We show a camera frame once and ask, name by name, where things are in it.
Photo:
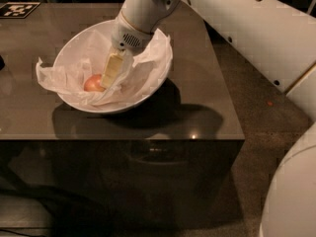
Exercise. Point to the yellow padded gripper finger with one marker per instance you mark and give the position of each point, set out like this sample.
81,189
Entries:
112,67

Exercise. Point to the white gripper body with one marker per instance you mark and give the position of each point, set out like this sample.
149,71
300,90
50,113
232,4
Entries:
126,35

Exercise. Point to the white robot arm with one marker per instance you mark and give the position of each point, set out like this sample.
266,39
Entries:
280,41

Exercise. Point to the red apple back left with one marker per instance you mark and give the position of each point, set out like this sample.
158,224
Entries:
92,84

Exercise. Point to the white bowl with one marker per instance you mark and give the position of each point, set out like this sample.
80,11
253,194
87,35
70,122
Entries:
85,40

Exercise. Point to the white crumpled paper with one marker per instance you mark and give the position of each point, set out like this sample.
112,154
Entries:
141,69

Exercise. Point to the dark object at left edge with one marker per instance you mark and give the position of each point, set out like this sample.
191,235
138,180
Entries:
2,63

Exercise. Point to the black white fiducial marker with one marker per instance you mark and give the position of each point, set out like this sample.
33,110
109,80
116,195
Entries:
17,10

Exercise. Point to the dark glossy table cabinet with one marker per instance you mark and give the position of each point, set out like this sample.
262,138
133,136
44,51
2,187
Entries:
163,164

